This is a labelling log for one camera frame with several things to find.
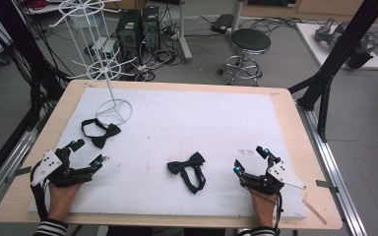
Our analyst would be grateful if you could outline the white desk with grey legs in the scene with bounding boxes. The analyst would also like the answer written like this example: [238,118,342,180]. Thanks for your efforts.
[176,0,245,64]

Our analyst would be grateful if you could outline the black frame post with cables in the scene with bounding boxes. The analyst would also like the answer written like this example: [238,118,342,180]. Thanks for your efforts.
[0,0,68,130]

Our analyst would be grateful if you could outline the grey metal clip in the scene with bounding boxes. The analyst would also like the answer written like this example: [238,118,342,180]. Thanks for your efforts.
[315,179,340,194]
[4,165,33,185]

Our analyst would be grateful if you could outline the person's right hand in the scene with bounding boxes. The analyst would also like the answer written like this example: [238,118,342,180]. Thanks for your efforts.
[248,191,279,228]

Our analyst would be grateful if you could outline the black flat box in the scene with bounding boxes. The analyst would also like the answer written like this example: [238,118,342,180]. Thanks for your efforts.
[210,13,235,34]

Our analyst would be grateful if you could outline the black angled frame post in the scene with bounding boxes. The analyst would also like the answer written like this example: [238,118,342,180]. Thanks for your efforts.
[287,0,378,143]

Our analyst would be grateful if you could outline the white floor board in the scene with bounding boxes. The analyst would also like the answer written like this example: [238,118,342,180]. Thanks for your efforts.
[294,22,378,72]

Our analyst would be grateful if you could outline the black round stool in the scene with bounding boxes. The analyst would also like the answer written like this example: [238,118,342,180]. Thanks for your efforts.
[217,28,273,88]

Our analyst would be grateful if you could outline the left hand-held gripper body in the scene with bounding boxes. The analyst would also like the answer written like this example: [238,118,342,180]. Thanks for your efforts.
[30,147,95,189]

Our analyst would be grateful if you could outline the black computer tower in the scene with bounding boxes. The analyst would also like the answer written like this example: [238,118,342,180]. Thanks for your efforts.
[140,5,161,54]
[115,9,143,64]

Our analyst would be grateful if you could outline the navy bow tie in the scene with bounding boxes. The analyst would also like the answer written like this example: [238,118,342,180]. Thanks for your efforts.
[166,150,208,195]

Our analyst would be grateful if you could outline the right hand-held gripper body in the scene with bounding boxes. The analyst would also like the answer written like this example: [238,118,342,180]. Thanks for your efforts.
[240,156,308,196]

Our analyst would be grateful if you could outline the white wire display rack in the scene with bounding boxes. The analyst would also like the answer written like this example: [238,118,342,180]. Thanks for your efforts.
[48,0,138,128]

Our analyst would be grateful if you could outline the small white box device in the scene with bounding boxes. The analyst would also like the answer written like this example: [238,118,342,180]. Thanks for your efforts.
[93,36,119,62]

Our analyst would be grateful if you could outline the black bow tie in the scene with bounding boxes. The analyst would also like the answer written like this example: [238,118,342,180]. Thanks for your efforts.
[80,117,122,149]

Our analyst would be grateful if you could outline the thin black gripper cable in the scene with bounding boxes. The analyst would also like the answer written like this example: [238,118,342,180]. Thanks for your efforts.
[273,191,284,236]

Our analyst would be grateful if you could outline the tangle of black floor cables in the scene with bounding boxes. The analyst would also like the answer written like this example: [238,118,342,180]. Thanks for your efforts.
[237,15,311,37]

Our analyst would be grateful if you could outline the thin wooden stick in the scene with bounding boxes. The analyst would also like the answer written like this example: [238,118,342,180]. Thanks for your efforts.
[301,199,328,226]

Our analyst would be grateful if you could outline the person's left hand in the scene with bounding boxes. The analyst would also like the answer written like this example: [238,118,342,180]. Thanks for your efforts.
[46,182,84,221]

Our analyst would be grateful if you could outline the aluminium rail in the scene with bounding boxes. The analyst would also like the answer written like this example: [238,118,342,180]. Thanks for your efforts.
[0,109,56,221]
[295,100,369,236]

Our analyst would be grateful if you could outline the white foam mat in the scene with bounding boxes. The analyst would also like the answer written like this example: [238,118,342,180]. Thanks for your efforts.
[28,86,309,220]

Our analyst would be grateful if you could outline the person's dark lap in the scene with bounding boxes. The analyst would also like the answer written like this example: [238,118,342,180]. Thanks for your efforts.
[106,225,240,236]

